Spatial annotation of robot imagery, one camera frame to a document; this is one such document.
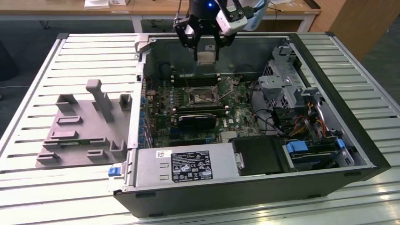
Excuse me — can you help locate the CPU socket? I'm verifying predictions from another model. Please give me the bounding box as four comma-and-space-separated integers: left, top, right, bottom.
186, 86, 218, 107

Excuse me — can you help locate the thin metal locking lever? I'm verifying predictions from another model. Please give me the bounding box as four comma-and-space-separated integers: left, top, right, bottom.
184, 70, 192, 94

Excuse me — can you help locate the metal socket cover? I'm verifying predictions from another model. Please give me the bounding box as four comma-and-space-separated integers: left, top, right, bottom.
214, 76, 243, 100

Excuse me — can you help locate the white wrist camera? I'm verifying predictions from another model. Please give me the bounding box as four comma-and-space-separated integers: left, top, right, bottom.
215, 0, 250, 37

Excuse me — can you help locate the brown wooden cabinet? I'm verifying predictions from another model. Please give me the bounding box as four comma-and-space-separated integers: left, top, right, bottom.
328, 0, 400, 61

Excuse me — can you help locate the green motherboard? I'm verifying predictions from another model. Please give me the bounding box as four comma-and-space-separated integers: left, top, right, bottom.
142, 76, 263, 149

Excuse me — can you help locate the black white label sticker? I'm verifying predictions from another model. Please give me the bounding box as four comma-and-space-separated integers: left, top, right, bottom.
170, 150, 214, 184

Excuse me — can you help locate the grey power supply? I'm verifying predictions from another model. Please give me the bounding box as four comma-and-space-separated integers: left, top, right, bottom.
132, 142, 242, 188

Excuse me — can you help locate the yellow red wire bundle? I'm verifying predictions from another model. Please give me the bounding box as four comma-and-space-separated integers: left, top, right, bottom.
290, 100, 330, 142

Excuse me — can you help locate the hard disk in blue carrier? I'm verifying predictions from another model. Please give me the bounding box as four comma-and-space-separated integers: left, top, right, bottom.
283, 138, 346, 172

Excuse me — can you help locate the blue case latch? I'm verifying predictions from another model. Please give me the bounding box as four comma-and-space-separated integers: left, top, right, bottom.
107, 164, 123, 178

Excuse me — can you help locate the black graphics card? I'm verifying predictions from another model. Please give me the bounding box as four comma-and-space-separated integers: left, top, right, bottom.
178, 114, 218, 132

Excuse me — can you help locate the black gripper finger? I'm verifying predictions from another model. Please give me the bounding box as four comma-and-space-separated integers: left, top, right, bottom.
214, 22, 236, 62
174, 15, 202, 62

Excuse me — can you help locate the grey metal drive cage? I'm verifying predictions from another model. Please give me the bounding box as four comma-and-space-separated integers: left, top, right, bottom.
258, 45, 323, 110

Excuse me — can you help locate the black plastic shroud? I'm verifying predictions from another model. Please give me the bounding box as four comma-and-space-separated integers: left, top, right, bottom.
230, 137, 296, 176

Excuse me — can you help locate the grey parts rack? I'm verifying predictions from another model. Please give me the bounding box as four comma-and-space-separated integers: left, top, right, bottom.
36, 79, 134, 169

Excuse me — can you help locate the black wire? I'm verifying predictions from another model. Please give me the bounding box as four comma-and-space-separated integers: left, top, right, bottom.
252, 108, 286, 138

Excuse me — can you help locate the wooden desk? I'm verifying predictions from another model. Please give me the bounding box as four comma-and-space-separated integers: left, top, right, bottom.
0, 0, 323, 33

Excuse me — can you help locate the silver square CPU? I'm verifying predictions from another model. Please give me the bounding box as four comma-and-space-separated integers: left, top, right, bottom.
198, 52, 218, 65

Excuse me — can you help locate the black open PC case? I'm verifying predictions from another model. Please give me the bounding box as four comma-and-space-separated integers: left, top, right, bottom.
112, 32, 392, 218

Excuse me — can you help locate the silver chipset heatsink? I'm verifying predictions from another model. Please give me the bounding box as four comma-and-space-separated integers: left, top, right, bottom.
220, 130, 240, 142

